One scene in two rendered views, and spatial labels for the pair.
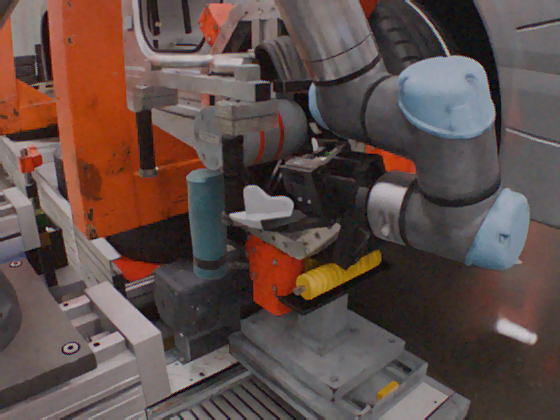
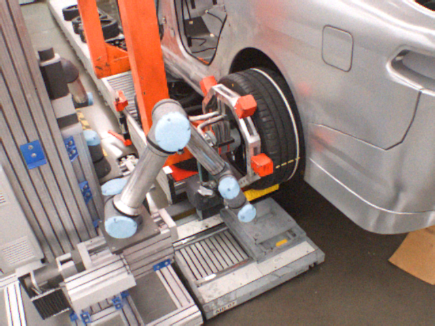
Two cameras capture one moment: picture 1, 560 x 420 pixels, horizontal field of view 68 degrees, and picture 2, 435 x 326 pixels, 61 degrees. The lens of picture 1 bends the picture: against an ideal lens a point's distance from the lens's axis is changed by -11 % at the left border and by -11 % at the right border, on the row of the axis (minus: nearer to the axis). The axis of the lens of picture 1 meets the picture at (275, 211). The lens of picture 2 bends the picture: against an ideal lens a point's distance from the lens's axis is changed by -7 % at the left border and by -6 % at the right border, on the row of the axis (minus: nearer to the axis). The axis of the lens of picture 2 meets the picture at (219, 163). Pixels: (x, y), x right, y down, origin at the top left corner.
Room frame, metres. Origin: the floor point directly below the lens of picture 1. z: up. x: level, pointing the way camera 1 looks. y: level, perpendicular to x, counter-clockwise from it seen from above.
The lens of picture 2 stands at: (-0.79, -0.44, 1.95)
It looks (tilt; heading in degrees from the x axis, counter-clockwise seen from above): 35 degrees down; 16
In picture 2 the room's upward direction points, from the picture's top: 6 degrees counter-clockwise
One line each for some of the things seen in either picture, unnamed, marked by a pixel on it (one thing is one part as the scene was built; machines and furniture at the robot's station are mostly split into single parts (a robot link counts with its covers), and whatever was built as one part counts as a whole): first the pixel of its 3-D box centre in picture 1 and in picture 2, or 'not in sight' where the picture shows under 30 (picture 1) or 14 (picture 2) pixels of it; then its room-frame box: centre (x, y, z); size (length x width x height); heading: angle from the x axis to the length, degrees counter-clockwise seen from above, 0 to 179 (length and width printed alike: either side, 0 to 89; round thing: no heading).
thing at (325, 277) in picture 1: (341, 270); (258, 191); (0.96, -0.16, 0.51); 0.29 x 0.06 x 0.06; 130
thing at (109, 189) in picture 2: not in sight; (118, 197); (0.28, 0.30, 0.98); 0.13 x 0.12 x 0.14; 27
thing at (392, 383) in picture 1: (324, 359); (261, 224); (1.08, -0.15, 0.13); 0.50 x 0.36 x 0.10; 40
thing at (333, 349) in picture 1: (322, 304); (258, 201); (1.10, -0.13, 0.32); 0.40 x 0.30 x 0.28; 40
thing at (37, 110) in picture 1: (54, 98); (130, 52); (2.90, 1.48, 0.69); 0.52 x 0.17 x 0.35; 130
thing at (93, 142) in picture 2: not in sight; (88, 145); (0.65, 0.65, 0.98); 0.13 x 0.12 x 0.14; 118
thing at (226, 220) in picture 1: (233, 177); (204, 170); (0.71, 0.07, 0.83); 0.04 x 0.04 x 0.16
